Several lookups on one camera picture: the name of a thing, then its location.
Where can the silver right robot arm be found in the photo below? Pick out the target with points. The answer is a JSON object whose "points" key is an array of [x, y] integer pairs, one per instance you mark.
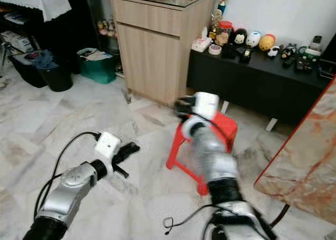
{"points": [[212, 161]]}

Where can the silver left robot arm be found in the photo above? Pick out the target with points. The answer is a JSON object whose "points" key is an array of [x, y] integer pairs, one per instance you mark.
{"points": [[73, 190]]}

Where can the red plastic stool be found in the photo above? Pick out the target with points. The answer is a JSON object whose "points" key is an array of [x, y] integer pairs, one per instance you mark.
{"points": [[228, 129]]}

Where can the white tape roll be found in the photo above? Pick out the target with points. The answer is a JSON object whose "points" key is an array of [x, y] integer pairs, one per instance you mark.
{"points": [[210, 49]]}

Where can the light wooden cabinet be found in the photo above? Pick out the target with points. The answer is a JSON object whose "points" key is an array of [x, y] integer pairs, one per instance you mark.
{"points": [[155, 51]]}

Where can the white tissue box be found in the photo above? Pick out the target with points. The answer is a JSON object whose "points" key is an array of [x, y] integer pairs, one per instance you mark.
{"points": [[201, 44]]}

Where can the black pouch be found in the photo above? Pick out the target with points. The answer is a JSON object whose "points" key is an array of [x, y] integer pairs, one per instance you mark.
{"points": [[229, 51]]}

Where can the black low console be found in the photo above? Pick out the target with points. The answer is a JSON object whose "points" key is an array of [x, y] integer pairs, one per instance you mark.
{"points": [[257, 85]]}

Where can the clear jar with red lid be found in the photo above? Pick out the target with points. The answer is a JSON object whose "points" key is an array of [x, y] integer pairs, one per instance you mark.
{"points": [[223, 35]]}

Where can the green shopping bag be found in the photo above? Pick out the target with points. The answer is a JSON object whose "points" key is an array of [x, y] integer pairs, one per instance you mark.
{"points": [[97, 71]]}

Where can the small gold trophy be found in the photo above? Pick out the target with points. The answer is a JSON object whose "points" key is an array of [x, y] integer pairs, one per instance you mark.
{"points": [[216, 25]]}

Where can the black mouse plush toy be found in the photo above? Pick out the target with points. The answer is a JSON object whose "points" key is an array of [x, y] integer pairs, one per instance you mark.
{"points": [[240, 38]]}

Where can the white round plush toy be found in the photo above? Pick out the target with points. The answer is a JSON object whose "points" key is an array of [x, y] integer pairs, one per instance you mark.
{"points": [[253, 39]]}

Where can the black round bin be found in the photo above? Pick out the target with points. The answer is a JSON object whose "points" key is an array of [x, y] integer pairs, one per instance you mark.
{"points": [[59, 81]]}

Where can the small white black figurine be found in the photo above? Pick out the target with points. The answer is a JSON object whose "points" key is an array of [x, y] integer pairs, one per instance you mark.
{"points": [[273, 51]]}

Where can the yellow round plush toy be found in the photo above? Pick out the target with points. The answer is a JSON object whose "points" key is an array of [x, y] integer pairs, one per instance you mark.
{"points": [[267, 42]]}

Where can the black remote control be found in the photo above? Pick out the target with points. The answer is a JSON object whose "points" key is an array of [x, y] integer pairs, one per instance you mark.
{"points": [[289, 61]]}

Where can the grey blue cloth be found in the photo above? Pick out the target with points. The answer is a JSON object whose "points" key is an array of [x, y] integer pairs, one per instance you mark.
{"points": [[44, 60]]}

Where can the marble table with red edge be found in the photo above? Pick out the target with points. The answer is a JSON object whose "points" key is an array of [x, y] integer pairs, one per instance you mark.
{"points": [[299, 166]]}

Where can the black keypad device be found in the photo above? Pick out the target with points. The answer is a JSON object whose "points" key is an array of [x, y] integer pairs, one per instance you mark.
{"points": [[306, 64]]}

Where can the black storage crate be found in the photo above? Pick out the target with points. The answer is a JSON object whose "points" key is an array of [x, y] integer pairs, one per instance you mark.
{"points": [[23, 72]]}

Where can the green mug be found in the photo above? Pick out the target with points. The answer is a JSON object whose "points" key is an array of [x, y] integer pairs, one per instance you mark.
{"points": [[310, 55]]}

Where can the grey tripod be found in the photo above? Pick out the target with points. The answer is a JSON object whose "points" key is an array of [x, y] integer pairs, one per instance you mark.
{"points": [[5, 53]]}

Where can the black television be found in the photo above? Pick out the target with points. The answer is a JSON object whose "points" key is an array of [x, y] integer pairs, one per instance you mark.
{"points": [[329, 48]]}

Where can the white tablecloth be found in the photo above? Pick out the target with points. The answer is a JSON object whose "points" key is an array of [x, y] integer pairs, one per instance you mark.
{"points": [[42, 2]]}

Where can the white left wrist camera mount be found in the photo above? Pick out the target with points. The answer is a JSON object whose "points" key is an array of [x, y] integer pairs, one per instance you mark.
{"points": [[107, 145]]}

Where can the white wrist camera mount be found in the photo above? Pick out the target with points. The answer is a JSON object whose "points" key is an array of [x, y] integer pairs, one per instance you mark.
{"points": [[107, 145], [207, 104]]}

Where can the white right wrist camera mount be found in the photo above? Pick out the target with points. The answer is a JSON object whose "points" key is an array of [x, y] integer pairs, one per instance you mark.
{"points": [[207, 104]]}

